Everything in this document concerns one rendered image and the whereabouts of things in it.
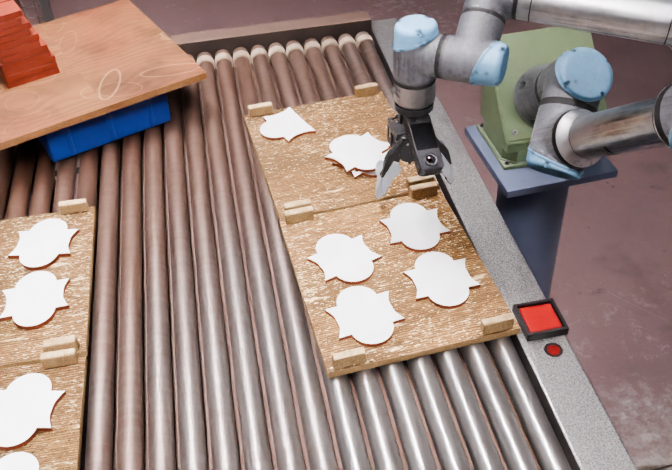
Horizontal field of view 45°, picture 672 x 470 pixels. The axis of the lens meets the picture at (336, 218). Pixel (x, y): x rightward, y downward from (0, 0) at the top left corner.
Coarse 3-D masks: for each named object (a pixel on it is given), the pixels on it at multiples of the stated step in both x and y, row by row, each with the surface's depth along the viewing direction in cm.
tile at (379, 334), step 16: (352, 288) 151; (368, 288) 151; (352, 304) 148; (368, 304) 148; (384, 304) 148; (336, 320) 145; (352, 320) 145; (368, 320) 145; (384, 320) 145; (400, 320) 145; (352, 336) 143; (368, 336) 142; (384, 336) 142
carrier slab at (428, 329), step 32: (288, 224) 167; (320, 224) 166; (352, 224) 166; (448, 224) 165; (384, 256) 158; (416, 256) 158; (320, 288) 153; (384, 288) 152; (480, 288) 151; (320, 320) 146; (416, 320) 145; (448, 320) 145; (480, 320) 145; (320, 352) 141; (384, 352) 140; (416, 352) 140
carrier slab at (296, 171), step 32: (352, 96) 203; (384, 96) 202; (256, 128) 194; (320, 128) 193; (352, 128) 192; (384, 128) 192; (288, 160) 184; (320, 160) 183; (288, 192) 175; (320, 192) 174; (352, 192) 174
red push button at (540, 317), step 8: (544, 304) 148; (520, 312) 147; (528, 312) 147; (536, 312) 147; (544, 312) 146; (552, 312) 146; (528, 320) 145; (536, 320) 145; (544, 320) 145; (552, 320) 145; (528, 328) 144; (536, 328) 144; (544, 328) 144; (552, 328) 144
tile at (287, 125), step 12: (288, 108) 198; (264, 120) 196; (276, 120) 195; (288, 120) 194; (300, 120) 194; (264, 132) 191; (276, 132) 191; (288, 132) 191; (300, 132) 190; (312, 132) 191
